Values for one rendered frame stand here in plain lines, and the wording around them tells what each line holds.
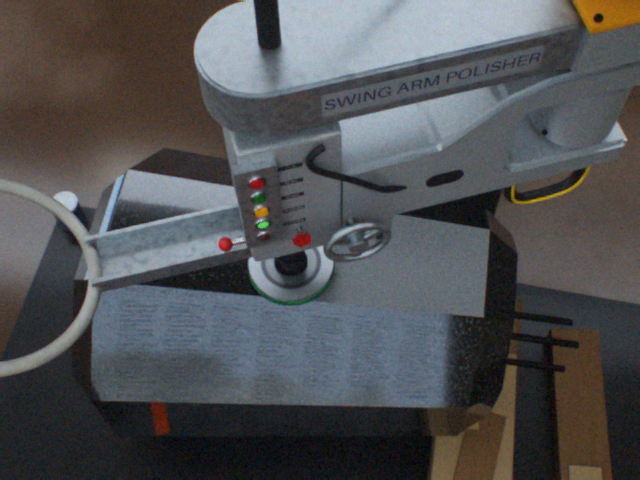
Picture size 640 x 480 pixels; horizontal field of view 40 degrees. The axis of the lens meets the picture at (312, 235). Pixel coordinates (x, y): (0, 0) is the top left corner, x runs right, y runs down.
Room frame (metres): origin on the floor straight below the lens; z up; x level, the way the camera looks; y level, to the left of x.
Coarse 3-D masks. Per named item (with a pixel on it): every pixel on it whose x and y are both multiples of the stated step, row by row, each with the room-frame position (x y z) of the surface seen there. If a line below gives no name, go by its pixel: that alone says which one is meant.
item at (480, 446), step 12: (480, 420) 0.78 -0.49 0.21; (492, 420) 0.77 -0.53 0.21; (504, 420) 0.77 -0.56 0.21; (468, 432) 0.74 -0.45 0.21; (480, 432) 0.74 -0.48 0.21; (492, 432) 0.74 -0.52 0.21; (468, 444) 0.70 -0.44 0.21; (480, 444) 0.70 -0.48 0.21; (492, 444) 0.70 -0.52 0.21; (468, 456) 0.67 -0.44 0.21; (480, 456) 0.67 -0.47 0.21; (492, 456) 0.66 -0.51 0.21; (456, 468) 0.63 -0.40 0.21; (468, 468) 0.63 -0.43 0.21; (480, 468) 0.63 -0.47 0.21; (492, 468) 0.63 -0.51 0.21
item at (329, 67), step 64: (320, 0) 1.09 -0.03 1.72; (384, 0) 1.09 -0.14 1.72; (448, 0) 1.08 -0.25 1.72; (512, 0) 1.07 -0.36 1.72; (256, 64) 0.95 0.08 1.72; (320, 64) 0.95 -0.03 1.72; (384, 64) 0.94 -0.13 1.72; (448, 64) 0.96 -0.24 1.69; (512, 64) 0.98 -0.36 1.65; (576, 64) 1.00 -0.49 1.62; (256, 128) 0.89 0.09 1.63
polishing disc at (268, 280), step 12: (312, 252) 1.03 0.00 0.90; (252, 264) 1.00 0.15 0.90; (264, 264) 1.00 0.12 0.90; (312, 264) 0.99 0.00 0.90; (324, 264) 0.99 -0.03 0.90; (252, 276) 0.97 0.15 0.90; (264, 276) 0.96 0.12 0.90; (276, 276) 0.96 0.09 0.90; (300, 276) 0.96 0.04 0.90; (312, 276) 0.96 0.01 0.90; (324, 276) 0.96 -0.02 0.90; (264, 288) 0.93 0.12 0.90; (276, 288) 0.93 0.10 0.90; (288, 288) 0.93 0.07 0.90; (300, 288) 0.93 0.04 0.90; (312, 288) 0.93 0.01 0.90; (276, 300) 0.90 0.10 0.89; (288, 300) 0.90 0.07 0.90; (300, 300) 0.90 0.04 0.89
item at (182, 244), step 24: (192, 216) 1.01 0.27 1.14; (216, 216) 1.02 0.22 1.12; (96, 240) 0.96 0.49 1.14; (120, 240) 0.97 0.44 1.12; (144, 240) 0.97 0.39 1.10; (168, 240) 0.97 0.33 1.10; (192, 240) 0.97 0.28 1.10; (216, 240) 0.97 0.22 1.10; (120, 264) 0.91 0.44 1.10; (144, 264) 0.91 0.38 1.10; (168, 264) 0.88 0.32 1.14; (192, 264) 0.89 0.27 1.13; (216, 264) 0.90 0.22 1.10
